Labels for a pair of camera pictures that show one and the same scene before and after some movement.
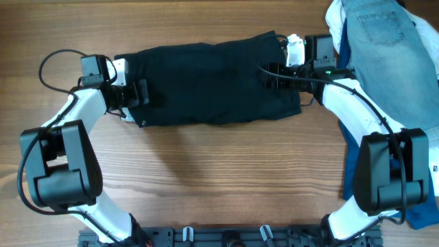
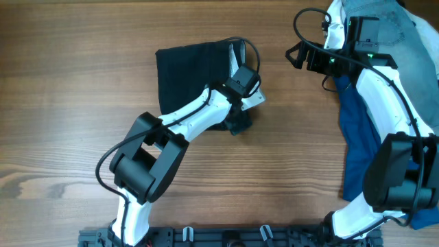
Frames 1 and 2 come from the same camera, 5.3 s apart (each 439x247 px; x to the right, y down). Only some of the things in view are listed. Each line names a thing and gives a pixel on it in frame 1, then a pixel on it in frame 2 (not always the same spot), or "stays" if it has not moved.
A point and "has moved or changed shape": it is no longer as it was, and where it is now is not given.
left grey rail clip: (188, 234) stays
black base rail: (314, 236) stays
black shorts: (204, 83) has moved or changed shape
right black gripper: (281, 70) → (313, 64)
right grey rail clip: (263, 233) stays
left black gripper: (132, 91) → (239, 123)
